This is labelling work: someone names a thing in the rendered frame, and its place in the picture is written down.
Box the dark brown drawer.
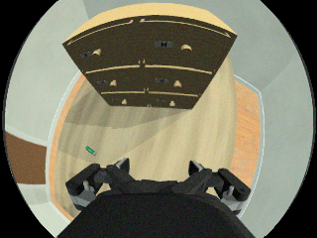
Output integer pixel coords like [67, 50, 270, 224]
[145, 65, 212, 94]
[67, 20, 140, 70]
[149, 92, 198, 109]
[86, 65, 145, 91]
[140, 18, 231, 70]
[101, 91, 148, 106]

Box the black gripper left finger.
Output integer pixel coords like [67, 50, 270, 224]
[65, 158, 148, 211]

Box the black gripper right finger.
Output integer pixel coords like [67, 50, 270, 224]
[171, 161, 251, 215]

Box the small tan chest of drawers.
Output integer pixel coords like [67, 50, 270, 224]
[62, 3, 238, 110]

